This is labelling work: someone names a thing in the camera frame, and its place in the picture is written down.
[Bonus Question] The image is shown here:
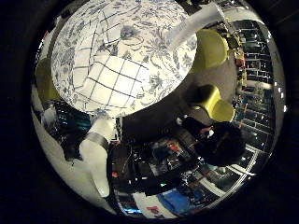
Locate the white Clorox spray bottle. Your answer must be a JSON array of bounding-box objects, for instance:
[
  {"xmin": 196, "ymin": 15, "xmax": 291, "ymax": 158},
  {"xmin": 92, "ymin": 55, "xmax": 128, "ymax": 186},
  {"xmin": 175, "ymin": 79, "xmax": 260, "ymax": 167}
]
[{"xmin": 78, "ymin": 117, "xmax": 117, "ymax": 199}]

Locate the white checked cloth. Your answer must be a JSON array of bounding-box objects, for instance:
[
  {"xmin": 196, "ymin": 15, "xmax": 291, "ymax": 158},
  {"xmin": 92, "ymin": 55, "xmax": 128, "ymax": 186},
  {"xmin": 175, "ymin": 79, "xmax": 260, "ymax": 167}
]
[{"xmin": 72, "ymin": 10, "xmax": 150, "ymax": 110}]

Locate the large yellow-green chair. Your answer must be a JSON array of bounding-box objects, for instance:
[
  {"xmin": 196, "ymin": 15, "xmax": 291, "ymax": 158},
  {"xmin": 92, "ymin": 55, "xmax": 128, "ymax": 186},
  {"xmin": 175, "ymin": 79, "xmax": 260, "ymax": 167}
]
[{"xmin": 191, "ymin": 28, "xmax": 230, "ymax": 74}]

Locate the yellow-green chair with dark base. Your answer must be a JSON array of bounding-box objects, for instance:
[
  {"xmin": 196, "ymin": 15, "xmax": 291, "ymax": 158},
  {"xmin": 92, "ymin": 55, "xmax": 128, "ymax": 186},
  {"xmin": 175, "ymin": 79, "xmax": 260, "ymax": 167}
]
[{"xmin": 186, "ymin": 84, "xmax": 236, "ymax": 123}]

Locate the person with black hair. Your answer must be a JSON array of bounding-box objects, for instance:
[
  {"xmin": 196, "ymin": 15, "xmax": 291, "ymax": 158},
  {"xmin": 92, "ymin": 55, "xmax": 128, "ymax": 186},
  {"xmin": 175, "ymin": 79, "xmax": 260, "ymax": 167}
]
[{"xmin": 181, "ymin": 116, "xmax": 247, "ymax": 167}]

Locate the black cluttered workbench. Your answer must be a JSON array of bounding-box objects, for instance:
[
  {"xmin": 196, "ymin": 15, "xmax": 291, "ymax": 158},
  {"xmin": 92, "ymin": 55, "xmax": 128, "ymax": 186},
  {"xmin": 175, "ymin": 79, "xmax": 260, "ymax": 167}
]
[{"xmin": 107, "ymin": 130, "xmax": 206, "ymax": 197}]

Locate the olive yellow chair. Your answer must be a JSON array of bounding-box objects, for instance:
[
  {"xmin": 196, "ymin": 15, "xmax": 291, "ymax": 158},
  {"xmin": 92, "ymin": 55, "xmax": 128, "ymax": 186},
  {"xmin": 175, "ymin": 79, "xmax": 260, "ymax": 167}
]
[{"xmin": 35, "ymin": 57, "xmax": 62, "ymax": 102}]

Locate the blue plastic bin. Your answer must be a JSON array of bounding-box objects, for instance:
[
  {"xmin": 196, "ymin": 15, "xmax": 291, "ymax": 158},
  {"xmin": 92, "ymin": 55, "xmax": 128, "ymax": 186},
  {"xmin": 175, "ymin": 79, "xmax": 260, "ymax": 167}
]
[{"xmin": 157, "ymin": 188, "xmax": 195, "ymax": 216}]

